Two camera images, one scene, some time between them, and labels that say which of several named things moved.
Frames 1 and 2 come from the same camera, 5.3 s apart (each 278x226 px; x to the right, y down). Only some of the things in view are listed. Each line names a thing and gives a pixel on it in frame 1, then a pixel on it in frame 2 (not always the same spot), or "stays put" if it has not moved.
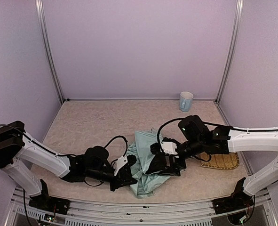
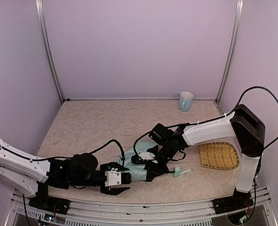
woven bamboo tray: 226,161 stays put
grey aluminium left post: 49,48 stays put
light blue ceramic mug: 186,99 stays put
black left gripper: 119,176 to 103,178
